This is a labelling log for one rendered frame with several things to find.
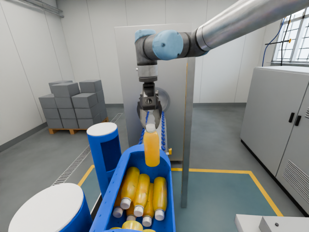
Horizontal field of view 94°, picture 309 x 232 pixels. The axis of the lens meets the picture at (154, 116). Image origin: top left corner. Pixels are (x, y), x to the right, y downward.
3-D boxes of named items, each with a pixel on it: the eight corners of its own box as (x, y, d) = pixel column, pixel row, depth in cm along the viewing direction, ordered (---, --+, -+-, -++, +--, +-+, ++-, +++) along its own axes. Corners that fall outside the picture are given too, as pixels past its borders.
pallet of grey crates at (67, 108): (108, 121, 420) (101, 79, 376) (95, 134, 346) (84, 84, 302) (70, 120, 433) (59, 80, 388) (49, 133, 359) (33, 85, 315)
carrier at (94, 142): (98, 205, 161) (123, 206, 158) (80, 136, 128) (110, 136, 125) (108, 184, 187) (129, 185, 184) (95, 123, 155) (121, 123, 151)
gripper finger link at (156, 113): (163, 123, 65) (158, 103, 62) (163, 129, 60) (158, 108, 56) (156, 124, 65) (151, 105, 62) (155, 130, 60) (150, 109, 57)
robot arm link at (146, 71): (157, 65, 49) (133, 66, 50) (157, 78, 51) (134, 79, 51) (157, 64, 56) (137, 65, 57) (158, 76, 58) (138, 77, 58)
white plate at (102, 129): (80, 135, 128) (80, 136, 129) (110, 135, 125) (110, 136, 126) (95, 122, 154) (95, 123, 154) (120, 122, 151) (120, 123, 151)
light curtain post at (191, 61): (185, 203, 175) (194, 49, 112) (186, 207, 169) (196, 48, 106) (180, 202, 175) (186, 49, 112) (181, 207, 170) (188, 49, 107)
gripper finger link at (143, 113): (146, 124, 66) (149, 105, 62) (145, 130, 60) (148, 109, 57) (140, 123, 66) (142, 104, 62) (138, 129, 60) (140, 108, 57)
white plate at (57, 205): (91, 208, 64) (91, 210, 64) (74, 174, 83) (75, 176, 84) (5, 264, 47) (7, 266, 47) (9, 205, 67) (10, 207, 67)
